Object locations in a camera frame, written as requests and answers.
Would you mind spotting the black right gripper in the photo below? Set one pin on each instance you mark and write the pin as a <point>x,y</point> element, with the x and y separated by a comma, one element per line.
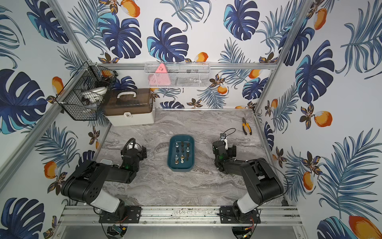
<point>232,151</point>

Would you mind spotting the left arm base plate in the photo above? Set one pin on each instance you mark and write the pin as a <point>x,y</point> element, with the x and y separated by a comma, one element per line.
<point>123,215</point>

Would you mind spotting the white storage case brown lid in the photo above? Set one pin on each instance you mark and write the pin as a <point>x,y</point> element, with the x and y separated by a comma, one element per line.
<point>129,107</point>

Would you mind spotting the orange black pliers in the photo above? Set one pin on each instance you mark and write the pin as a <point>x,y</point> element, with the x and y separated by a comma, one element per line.
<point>246,128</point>

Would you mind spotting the teal plastic storage box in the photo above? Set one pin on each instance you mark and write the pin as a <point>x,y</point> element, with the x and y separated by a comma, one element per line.
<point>188,165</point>

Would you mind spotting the black wire basket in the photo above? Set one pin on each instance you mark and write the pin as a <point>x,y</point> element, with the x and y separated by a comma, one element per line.
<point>81,98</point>

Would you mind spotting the white mesh wall shelf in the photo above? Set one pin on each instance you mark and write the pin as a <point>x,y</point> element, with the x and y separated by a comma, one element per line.
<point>183,74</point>

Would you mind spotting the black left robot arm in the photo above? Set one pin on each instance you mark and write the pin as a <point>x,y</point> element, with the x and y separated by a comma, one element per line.
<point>86,183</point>

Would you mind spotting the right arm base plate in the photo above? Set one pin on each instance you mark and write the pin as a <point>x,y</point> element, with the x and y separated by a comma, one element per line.
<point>233,215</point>

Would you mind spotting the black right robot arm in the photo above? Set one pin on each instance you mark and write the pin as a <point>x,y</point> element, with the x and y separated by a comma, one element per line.
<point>261,182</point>

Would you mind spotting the pink triangle card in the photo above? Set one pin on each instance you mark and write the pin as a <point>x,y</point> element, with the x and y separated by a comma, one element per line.
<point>160,78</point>

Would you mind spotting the aluminium front rail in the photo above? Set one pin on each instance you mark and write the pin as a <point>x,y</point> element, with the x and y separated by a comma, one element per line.
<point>277,216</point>

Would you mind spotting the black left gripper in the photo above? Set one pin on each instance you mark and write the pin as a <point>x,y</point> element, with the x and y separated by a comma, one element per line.
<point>139,152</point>

